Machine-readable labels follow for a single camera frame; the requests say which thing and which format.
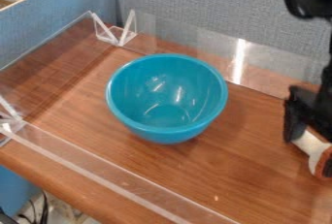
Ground clear acrylic barrier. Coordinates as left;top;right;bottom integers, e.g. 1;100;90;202
0;12;327;103
12;122;238;224

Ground white brown toy mushroom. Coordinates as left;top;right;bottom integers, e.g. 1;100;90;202
293;131;332;179

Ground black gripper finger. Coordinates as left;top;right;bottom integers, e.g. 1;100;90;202
282;100;306;143
321;159;332;177

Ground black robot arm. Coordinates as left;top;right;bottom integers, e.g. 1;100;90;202
282;0;332;179

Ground clear acrylic corner bracket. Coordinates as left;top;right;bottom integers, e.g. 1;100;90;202
90;10;138;47

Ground clear acrylic left bracket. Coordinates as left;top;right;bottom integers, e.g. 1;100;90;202
0;95;24;147

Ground clear acrylic back barrier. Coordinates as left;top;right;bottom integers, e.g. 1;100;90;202
0;12;327;103

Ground blue partition with wooden shelf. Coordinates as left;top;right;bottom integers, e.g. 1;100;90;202
0;0;116;70

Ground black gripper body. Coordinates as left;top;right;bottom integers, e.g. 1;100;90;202
284;62;332;143

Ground clear acrylic front barrier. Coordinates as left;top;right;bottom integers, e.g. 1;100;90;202
12;122;238;224

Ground blue plastic bowl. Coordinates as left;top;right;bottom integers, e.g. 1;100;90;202
104;53;229;144

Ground black cables under table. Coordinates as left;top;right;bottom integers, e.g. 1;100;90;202
0;190;51;224

